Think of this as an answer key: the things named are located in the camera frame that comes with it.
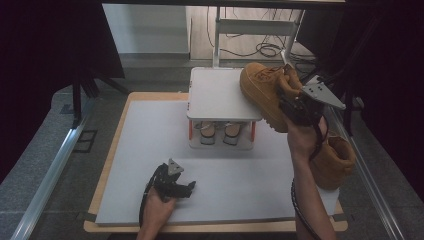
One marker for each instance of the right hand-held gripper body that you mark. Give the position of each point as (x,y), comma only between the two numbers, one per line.
(306,113)

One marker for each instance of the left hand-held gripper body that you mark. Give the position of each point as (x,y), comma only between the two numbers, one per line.
(166,183)

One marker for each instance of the tan suede boot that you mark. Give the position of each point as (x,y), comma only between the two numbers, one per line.
(336,166)
(263,86)

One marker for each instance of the white shoe rack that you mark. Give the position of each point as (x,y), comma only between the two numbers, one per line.
(216,93)

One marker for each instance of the person's right hand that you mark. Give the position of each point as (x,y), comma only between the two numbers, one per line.
(303,140)

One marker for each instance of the white table mat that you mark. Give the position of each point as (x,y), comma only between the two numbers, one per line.
(150,150)

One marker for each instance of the black tripod stand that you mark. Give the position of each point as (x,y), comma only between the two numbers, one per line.
(76,100)
(348,116)

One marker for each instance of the black floor hatch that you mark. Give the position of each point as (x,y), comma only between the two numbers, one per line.
(85,141)

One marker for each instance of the black curtain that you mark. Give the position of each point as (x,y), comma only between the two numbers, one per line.
(33,66)
(393,83)

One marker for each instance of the white desk frame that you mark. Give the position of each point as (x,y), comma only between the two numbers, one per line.
(253,27)

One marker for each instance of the aluminium rail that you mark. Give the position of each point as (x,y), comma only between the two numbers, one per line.
(366,180)
(50,183)

